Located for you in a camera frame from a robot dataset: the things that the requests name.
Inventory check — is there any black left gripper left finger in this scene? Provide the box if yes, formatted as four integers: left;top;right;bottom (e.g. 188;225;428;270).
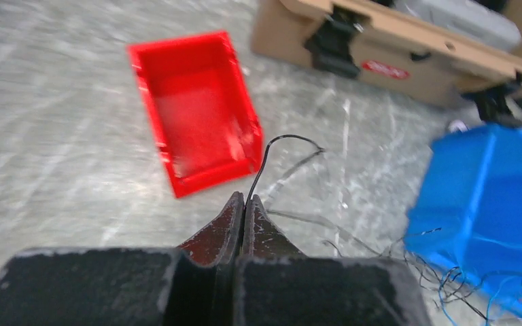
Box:
178;192;244;266

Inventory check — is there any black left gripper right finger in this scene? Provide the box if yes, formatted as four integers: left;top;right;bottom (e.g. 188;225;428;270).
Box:
242;195;305;258

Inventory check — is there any black cable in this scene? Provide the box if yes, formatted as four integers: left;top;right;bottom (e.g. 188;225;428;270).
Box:
245;134;326;209

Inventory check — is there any coloured cable bundle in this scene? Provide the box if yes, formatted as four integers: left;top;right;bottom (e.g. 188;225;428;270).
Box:
319;227;522;326

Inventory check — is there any blue two-compartment plastic bin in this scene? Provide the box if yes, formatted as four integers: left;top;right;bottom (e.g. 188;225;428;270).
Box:
404;124;522;318

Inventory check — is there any red plastic bin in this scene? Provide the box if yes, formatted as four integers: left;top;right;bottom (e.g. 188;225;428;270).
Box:
128;31;264;198

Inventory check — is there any tan plastic toolbox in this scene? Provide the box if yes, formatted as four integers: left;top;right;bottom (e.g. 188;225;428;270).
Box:
251;1;522;107

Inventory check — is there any grey case in toolbox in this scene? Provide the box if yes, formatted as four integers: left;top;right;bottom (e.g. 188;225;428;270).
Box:
393;0;522;52

